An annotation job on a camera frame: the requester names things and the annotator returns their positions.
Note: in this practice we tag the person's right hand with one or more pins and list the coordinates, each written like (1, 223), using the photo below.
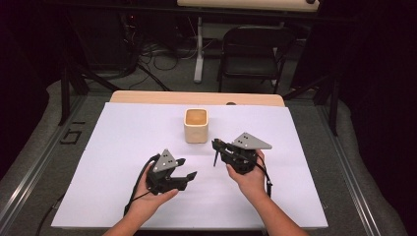
(250, 183)

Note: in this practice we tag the aluminium floor rail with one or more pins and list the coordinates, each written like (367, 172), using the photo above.
(36, 167)
(347, 177)

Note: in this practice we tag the white table sheet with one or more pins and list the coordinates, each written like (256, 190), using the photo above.
(98, 164)

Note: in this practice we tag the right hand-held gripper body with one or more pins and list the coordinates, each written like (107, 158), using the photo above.
(246, 144)

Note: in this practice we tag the black metal stand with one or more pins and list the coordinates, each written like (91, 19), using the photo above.
(333, 108)
(64, 98)

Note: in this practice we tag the beige square pen holder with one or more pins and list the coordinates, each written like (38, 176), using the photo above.
(196, 132)

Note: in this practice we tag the white desk leg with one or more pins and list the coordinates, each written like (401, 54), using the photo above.
(198, 65)

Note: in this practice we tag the beige desk top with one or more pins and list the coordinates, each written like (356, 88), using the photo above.
(246, 4)

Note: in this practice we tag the person's left hand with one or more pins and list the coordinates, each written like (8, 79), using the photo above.
(147, 201)

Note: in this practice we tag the black folding chair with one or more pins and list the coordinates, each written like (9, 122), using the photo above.
(249, 67)

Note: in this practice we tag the dark round table grommet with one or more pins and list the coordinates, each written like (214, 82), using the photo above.
(231, 103)

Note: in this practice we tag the wooden table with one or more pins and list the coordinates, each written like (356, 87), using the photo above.
(157, 97)

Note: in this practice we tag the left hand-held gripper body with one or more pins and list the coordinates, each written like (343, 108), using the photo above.
(164, 162)

